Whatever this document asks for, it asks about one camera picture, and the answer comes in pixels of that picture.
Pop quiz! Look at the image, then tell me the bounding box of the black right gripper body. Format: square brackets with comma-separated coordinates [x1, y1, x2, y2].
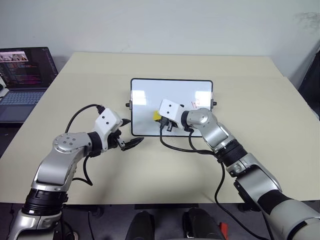
[161, 115, 179, 130]

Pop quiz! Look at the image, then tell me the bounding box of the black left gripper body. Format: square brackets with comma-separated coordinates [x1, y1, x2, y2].
[105, 127, 126, 152]

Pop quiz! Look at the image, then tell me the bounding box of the black-framed small whiteboard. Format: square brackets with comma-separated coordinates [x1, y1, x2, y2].
[125, 78, 218, 138]

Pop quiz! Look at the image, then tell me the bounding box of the dark rounded shape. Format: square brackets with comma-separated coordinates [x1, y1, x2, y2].
[124, 211, 155, 240]
[181, 207, 227, 240]

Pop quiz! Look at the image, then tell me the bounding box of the open grey laptop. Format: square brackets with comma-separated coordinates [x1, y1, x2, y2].
[0, 46, 59, 124]

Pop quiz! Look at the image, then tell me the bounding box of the small red tab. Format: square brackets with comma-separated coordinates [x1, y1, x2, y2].
[218, 221, 229, 235]

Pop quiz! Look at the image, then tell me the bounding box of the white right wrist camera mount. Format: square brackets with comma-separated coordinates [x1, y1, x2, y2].
[158, 98, 186, 131]

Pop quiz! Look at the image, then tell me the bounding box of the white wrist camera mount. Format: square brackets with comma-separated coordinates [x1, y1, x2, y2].
[158, 98, 186, 131]
[94, 107, 124, 151]

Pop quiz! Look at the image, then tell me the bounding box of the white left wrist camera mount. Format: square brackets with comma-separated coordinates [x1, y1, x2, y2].
[94, 107, 124, 151]

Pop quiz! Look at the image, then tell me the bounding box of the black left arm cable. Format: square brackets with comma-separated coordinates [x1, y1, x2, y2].
[65, 103, 105, 187]

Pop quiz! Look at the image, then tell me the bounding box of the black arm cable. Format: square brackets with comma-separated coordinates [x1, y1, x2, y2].
[65, 103, 105, 187]
[158, 124, 275, 240]

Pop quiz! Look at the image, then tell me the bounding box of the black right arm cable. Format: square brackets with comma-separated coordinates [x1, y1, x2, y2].
[158, 124, 275, 240]

